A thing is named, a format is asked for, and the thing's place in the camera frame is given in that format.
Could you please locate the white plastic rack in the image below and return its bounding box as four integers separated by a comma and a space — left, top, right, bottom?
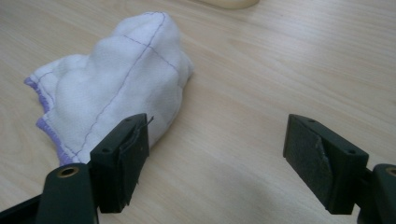
199, 0, 261, 10

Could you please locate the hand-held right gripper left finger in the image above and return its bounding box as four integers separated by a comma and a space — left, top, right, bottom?
89, 113, 151, 215

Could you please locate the white cloth with purple stitching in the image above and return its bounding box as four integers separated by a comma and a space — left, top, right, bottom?
23, 11, 194, 166

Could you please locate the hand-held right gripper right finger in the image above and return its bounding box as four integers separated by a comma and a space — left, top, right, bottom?
282, 113, 370, 216

